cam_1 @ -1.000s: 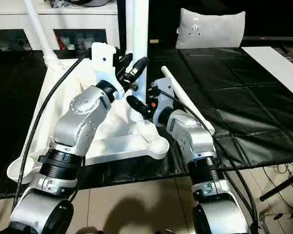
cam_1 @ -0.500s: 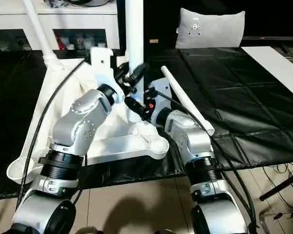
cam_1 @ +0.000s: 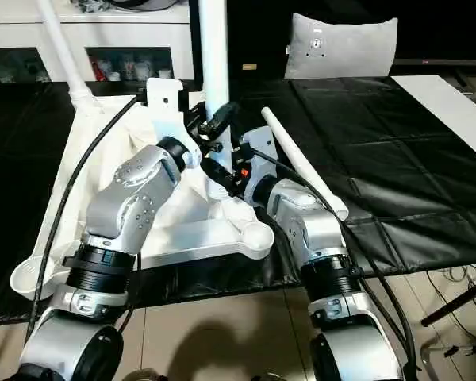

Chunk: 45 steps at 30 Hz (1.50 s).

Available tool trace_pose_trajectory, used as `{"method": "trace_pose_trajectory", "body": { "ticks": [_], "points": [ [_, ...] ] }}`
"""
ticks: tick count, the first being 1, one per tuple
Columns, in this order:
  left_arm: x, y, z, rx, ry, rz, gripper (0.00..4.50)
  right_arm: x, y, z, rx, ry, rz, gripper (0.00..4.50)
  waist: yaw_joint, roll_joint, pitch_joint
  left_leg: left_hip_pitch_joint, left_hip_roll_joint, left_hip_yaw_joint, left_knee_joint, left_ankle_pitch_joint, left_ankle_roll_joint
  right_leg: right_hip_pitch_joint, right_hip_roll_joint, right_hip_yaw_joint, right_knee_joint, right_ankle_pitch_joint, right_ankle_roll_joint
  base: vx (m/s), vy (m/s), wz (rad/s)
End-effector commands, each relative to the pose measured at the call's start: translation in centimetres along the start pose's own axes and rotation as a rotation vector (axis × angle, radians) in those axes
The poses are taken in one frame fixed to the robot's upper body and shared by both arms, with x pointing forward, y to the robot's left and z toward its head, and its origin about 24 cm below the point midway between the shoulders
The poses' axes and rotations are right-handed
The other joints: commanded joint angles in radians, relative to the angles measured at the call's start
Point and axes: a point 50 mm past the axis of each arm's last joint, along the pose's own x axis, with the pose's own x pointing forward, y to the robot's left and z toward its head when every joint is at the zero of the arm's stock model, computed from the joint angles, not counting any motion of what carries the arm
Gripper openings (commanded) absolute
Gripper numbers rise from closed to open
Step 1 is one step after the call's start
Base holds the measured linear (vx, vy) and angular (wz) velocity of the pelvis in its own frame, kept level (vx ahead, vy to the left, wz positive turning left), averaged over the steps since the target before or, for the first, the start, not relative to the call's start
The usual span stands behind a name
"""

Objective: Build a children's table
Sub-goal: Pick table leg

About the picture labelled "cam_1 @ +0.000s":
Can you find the white plastic table leg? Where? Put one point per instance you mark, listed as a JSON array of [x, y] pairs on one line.
[[63, 55], [301, 159], [214, 51]]

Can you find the white plastic table top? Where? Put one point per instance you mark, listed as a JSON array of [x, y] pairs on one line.
[[79, 182]]

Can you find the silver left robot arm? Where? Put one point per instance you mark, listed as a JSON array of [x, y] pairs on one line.
[[119, 230]]

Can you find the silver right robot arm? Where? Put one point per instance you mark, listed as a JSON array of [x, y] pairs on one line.
[[325, 262]]

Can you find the small yellow tag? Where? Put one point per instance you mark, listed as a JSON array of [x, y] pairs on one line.
[[250, 67]]

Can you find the grey cushion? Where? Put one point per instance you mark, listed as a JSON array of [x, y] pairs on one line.
[[341, 46]]

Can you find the dark items on cabinet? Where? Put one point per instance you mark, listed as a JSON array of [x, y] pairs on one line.
[[127, 4]]

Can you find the white glass-door cabinet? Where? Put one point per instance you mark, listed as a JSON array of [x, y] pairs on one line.
[[87, 36]]

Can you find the black table mat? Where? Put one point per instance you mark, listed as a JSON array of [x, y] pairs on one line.
[[404, 167]]

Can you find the white flat board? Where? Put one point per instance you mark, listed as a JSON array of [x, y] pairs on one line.
[[451, 107]]

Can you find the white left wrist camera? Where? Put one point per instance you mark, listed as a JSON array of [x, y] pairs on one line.
[[168, 103]]

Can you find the black metal frame leg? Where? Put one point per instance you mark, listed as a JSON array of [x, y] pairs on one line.
[[458, 300]]

